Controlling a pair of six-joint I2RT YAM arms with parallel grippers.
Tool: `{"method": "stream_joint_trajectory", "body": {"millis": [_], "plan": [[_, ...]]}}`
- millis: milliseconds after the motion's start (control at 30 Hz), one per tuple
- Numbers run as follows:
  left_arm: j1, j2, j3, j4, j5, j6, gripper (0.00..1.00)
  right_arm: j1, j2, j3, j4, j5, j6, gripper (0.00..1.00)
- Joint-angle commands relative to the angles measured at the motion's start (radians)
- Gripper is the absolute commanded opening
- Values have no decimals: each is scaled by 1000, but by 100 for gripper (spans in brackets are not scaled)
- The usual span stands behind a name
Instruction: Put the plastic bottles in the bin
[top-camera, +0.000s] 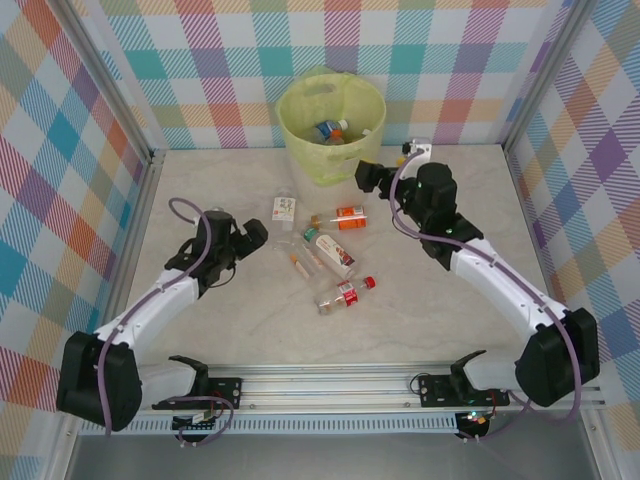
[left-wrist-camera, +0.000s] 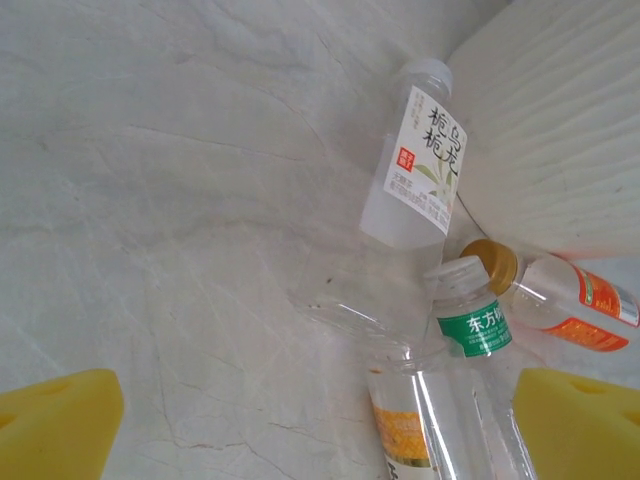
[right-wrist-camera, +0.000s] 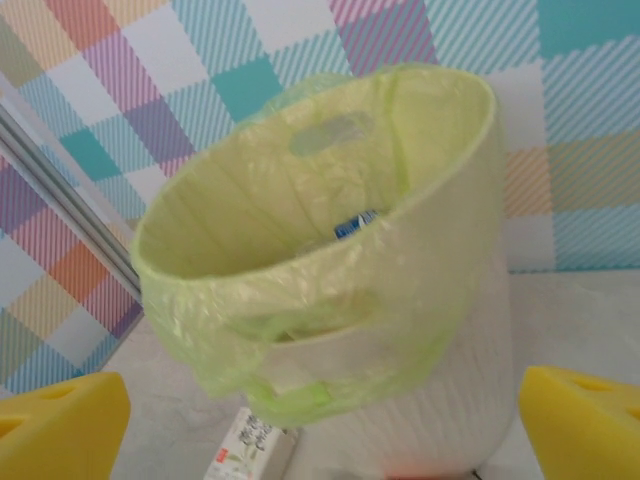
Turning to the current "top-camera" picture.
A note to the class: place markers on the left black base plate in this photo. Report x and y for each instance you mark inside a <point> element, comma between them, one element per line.
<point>227,392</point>

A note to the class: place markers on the aluminium frame post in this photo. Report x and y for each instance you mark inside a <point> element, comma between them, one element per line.
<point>111,75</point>
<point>542,75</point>

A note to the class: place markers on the right aluminium frame post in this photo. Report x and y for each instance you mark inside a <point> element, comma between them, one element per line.
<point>542,75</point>

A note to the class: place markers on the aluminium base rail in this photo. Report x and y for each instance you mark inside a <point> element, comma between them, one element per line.
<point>325,390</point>

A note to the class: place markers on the grey metal shelf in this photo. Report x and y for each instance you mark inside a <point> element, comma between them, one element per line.
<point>325,460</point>

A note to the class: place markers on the left aluminium frame post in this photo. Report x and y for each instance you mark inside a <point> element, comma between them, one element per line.
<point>111,75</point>

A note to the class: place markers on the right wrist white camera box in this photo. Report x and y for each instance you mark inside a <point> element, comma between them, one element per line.
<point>419,146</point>

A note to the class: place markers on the right controller circuit board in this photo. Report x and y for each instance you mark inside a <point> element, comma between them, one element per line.
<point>475,420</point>

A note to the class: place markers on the white flower label bottle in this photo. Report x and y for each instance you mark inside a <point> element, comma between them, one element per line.
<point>284,207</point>

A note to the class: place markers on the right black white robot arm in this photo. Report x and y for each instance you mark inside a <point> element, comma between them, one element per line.
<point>500,285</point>

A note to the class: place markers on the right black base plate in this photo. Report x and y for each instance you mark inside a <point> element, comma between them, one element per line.
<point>434,395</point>

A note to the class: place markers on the white round waste bin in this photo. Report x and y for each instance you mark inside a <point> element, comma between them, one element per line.
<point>345,195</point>

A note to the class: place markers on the controller circuit board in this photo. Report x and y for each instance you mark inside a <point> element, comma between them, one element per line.
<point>197,422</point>
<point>475,420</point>

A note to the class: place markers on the yellow-green bin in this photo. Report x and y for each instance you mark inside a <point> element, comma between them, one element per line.
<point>295,115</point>

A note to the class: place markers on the left controller circuit board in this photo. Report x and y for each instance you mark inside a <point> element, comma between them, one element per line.
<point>197,422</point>

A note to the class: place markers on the left aluminium side rail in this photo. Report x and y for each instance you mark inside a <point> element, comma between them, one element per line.
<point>127,250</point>

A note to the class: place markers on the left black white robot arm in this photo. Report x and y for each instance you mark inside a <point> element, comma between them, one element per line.
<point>150,305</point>

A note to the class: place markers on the orange label brown cap bottle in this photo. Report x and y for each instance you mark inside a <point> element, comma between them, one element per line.
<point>350,219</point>

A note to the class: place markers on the blue label plastic bottle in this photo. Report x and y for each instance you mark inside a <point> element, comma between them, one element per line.
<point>325,131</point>

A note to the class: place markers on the clear bottle with orange tube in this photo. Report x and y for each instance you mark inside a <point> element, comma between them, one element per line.
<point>301,262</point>

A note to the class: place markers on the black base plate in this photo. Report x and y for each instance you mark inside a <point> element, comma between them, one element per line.
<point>227,392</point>
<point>434,395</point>

